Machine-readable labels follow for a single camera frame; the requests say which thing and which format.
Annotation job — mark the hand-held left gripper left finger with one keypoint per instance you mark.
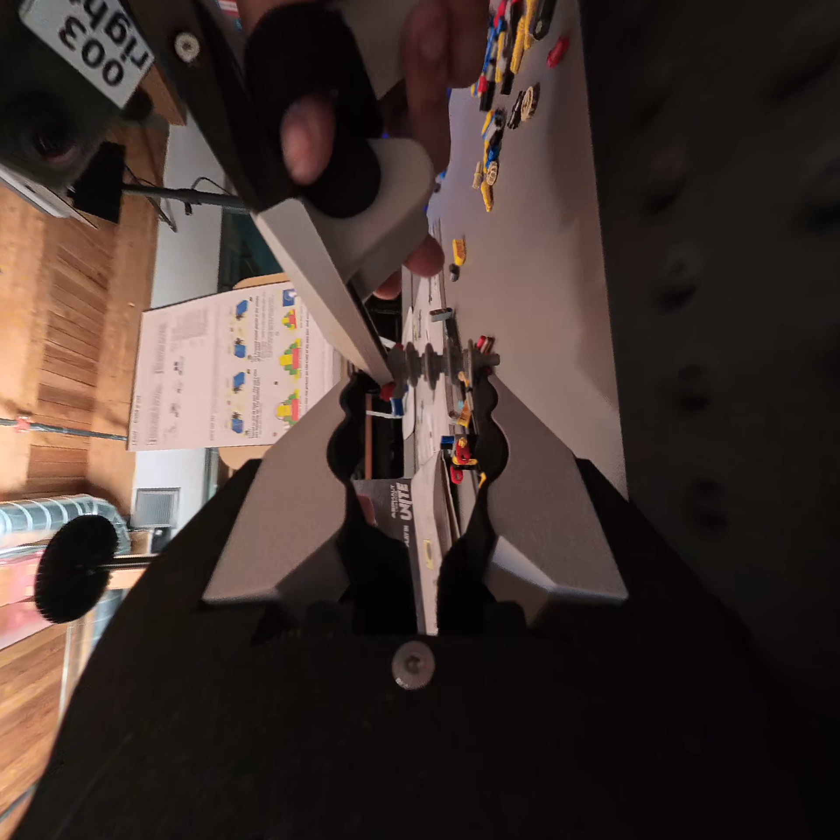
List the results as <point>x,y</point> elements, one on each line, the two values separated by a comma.
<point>275,525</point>

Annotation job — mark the yellow lego liftarm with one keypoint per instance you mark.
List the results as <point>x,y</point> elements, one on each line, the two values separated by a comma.
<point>460,251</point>

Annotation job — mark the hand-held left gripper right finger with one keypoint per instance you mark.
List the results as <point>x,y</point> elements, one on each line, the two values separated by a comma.
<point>551,525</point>

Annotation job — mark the printed paper sheet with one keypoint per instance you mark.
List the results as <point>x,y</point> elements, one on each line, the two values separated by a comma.
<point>216,374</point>

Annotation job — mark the white air vent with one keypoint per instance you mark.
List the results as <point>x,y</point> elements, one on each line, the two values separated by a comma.
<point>157,506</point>

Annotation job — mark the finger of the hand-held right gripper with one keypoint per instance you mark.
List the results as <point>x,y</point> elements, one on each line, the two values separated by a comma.
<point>315,262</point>

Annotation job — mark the black metal pole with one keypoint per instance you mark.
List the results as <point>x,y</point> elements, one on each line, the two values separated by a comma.
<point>184,195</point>

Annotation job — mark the person's right hand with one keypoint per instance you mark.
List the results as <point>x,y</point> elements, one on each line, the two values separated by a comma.
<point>446,52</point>

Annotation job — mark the yellow car lego set box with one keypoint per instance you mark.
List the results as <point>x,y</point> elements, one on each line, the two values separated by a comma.
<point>394,505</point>

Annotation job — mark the long dark lego chassis assembly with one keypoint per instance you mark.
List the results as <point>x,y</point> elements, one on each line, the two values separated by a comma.
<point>463,453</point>

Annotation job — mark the silver ventilation duct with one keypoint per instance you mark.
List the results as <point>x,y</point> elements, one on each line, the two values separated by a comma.
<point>52,518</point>

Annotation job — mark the open instruction booklet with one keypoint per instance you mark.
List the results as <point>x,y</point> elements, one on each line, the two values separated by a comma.
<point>430,525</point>

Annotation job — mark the black round disc on rod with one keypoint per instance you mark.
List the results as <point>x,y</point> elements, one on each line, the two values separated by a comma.
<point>75,571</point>

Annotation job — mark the grey lego gear shaft assembly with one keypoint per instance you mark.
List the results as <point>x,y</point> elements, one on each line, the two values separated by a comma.
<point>433,361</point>

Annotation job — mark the scattered lego pins and connectors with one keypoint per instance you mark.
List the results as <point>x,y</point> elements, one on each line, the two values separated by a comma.
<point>512,79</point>

